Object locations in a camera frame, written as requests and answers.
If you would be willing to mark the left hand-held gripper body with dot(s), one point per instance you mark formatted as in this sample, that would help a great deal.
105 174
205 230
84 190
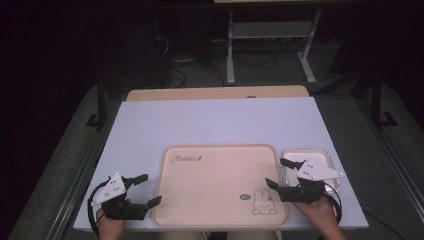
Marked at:
113 191

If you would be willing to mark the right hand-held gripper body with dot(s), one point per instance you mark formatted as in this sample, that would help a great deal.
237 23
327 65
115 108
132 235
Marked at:
313 171

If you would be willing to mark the person's left hand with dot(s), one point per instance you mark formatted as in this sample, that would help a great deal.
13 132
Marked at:
110 228

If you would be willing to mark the person's right hand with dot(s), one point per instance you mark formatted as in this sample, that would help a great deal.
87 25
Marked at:
320 215

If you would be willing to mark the small white rectangular dish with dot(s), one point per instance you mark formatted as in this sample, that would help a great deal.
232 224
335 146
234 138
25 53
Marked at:
300 155

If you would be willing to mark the beige tray with rabbit print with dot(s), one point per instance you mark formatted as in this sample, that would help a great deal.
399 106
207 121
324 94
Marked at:
213 186

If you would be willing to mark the black metal stand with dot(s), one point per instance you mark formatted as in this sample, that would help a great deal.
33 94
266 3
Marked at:
378 106
101 106

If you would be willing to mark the wooden desk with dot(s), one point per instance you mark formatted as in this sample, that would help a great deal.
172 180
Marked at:
216 92

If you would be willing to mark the white metal table frame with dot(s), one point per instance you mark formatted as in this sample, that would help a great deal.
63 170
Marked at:
271 30

